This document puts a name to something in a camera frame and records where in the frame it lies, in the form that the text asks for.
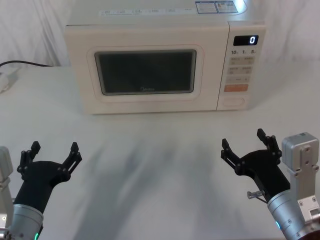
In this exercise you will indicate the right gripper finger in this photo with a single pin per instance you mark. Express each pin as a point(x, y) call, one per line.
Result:
point(271, 145)
point(230, 156)

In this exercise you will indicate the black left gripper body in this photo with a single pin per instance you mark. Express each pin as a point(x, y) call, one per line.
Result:
point(40, 180)

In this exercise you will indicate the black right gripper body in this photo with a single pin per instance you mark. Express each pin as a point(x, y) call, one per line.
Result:
point(265, 172)

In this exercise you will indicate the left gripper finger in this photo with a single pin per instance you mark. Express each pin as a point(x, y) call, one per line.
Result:
point(26, 157)
point(72, 158)

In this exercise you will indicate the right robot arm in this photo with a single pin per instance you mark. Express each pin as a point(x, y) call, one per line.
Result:
point(300, 175)

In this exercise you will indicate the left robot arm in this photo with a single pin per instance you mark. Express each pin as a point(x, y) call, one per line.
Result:
point(25, 222)

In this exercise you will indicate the oven control panel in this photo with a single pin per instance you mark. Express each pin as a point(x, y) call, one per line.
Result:
point(240, 75)

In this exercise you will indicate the white table cloth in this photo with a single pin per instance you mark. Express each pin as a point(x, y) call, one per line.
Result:
point(150, 162)

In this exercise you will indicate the white curtain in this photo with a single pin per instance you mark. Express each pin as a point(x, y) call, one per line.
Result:
point(32, 30)

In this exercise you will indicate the cream microwave oven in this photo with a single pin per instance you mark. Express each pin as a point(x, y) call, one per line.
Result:
point(150, 32)

